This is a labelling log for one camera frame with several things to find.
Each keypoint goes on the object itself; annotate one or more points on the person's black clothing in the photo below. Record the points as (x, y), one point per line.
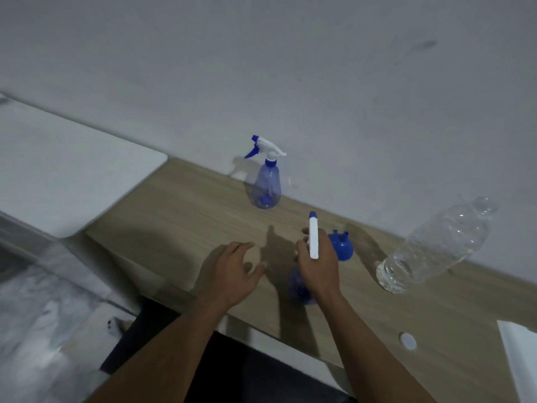
(251, 373)

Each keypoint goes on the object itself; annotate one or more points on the blue spray bottle white trigger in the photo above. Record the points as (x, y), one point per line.
(314, 243)
(267, 184)

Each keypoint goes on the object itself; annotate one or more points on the blue plastic funnel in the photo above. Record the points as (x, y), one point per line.
(342, 247)

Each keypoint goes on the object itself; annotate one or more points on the person's left forearm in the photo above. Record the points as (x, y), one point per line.
(168, 356)

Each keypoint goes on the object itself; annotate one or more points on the white box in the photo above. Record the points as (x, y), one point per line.
(522, 360)

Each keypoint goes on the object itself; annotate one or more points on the person's right forearm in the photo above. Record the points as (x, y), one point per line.
(369, 356)

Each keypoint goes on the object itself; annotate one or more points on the person's right thumb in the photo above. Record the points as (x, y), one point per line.
(300, 250)

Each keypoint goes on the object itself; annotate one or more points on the person's right hand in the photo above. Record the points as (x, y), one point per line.
(322, 272)

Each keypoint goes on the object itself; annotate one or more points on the clear plastic water bottle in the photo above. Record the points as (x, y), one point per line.
(432, 247)

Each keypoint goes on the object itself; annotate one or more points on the person's left hand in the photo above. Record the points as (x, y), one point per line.
(230, 279)

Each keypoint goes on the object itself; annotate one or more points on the white side table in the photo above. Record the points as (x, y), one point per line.
(63, 176)

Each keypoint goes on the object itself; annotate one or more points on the person's left thumb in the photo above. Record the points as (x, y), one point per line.
(259, 270)

